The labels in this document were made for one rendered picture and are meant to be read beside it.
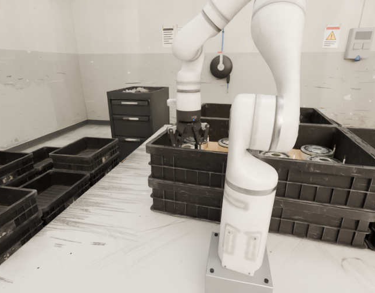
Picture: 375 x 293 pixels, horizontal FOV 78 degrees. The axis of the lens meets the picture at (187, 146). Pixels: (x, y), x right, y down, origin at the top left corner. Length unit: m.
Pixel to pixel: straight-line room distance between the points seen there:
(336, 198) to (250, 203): 0.31
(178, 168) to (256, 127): 0.34
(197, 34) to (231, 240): 0.48
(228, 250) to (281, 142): 0.23
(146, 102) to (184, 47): 1.61
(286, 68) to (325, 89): 3.94
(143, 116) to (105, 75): 2.55
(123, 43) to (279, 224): 4.18
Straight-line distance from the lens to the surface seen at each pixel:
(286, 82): 0.40
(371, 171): 0.66
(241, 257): 0.49
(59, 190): 1.73
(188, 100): 0.67
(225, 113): 1.38
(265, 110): 0.37
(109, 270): 0.63
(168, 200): 0.72
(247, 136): 0.37
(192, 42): 0.64
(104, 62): 4.73
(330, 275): 0.67
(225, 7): 0.64
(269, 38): 0.45
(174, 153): 0.64
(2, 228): 1.22
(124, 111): 2.35
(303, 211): 0.67
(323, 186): 0.65
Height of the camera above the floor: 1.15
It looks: 20 degrees down
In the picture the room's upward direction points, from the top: straight up
